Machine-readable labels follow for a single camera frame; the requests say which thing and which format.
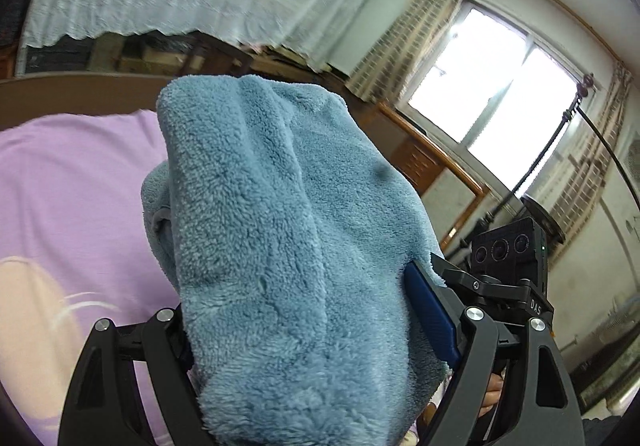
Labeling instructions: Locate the black round stand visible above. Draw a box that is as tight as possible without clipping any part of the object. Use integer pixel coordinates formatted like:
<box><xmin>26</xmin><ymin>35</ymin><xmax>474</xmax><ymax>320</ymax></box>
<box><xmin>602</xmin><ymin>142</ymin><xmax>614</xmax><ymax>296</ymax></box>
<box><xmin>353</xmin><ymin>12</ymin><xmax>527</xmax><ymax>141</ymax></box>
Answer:
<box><xmin>521</xmin><ymin>195</ymin><xmax>567</xmax><ymax>244</ymax></box>

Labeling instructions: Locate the person's right hand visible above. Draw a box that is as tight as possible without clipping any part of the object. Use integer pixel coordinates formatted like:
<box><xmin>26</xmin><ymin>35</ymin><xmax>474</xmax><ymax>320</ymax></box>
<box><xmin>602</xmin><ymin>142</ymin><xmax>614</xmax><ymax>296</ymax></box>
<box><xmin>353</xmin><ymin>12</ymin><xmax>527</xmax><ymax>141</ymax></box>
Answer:
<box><xmin>477</xmin><ymin>372</ymin><xmax>504</xmax><ymax>420</ymax></box>

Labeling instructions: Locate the checked beige curtain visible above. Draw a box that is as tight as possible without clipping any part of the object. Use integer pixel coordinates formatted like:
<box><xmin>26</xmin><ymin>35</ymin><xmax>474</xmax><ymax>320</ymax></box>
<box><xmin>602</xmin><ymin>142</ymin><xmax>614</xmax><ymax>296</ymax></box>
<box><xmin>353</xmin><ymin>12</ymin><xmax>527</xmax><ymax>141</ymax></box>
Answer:
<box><xmin>345</xmin><ymin>0</ymin><xmax>482</xmax><ymax>103</ymax></box>
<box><xmin>549</xmin><ymin>60</ymin><xmax>635</xmax><ymax>239</ymax></box>

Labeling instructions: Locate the brown bed headboard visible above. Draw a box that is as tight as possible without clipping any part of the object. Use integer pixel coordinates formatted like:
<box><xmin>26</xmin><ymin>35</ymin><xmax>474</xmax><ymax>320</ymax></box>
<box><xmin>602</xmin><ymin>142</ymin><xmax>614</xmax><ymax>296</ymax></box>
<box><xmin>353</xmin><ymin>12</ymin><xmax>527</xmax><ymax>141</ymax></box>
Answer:
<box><xmin>0</xmin><ymin>73</ymin><xmax>182</xmax><ymax>133</ymax></box>

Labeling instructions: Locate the black metal pole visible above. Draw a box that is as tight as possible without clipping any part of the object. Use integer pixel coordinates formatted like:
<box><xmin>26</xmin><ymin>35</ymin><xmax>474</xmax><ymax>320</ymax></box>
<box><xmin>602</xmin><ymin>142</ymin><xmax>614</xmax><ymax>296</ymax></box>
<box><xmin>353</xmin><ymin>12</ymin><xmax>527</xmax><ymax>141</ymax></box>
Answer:
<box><xmin>492</xmin><ymin>73</ymin><xmax>597</xmax><ymax>224</ymax></box>

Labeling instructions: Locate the blue fleece garment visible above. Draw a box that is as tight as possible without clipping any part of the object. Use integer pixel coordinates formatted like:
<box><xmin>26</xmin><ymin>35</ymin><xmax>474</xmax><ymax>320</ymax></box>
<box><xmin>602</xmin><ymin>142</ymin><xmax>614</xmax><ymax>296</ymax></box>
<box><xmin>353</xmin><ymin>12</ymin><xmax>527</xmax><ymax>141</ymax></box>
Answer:
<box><xmin>140</xmin><ymin>74</ymin><xmax>454</xmax><ymax>446</ymax></box>

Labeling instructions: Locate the pink bed sheet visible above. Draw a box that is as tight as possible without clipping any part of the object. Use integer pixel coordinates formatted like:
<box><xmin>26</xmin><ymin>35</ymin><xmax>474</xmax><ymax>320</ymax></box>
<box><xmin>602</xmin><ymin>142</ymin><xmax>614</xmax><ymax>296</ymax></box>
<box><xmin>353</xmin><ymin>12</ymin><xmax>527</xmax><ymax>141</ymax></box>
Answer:
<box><xmin>0</xmin><ymin>109</ymin><xmax>202</xmax><ymax>446</ymax></box>

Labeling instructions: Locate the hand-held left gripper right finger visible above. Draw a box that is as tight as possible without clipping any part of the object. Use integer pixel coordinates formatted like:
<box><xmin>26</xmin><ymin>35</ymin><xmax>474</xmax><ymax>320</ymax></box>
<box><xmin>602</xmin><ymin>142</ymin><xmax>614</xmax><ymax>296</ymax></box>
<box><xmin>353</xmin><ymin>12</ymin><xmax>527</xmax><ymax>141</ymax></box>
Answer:
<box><xmin>402</xmin><ymin>253</ymin><xmax>587</xmax><ymax>446</ymax></box>

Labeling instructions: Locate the wooden furniture frame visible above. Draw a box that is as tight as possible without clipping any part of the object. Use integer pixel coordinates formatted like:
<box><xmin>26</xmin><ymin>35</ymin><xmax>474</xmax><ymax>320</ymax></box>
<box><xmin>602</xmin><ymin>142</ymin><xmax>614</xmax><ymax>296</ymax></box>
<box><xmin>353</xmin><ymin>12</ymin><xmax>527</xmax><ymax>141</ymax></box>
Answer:
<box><xmin>374</xmin><ymin>100</ymin><xmax>490</xmax><ymax>208</ymax></box>

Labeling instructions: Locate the bright sliding window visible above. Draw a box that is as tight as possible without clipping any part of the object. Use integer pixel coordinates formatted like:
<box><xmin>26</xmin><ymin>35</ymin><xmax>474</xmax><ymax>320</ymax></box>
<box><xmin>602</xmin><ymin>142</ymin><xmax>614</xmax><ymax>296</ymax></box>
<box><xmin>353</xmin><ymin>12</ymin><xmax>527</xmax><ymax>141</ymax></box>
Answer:
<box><xmin>395</xmin><ymin>0</ymin><xmax>597</xmax><ymax>178</ymax></box>

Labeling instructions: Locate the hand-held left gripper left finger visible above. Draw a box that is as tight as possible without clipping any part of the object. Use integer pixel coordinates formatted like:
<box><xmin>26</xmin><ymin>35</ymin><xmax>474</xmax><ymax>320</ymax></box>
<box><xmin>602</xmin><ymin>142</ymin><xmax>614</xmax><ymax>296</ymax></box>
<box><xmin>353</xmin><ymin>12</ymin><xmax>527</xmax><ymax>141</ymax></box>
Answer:
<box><xmin>57</xmin><ymin>307</ymin><xmax>217</xmax><ymax>446</ymax></box>

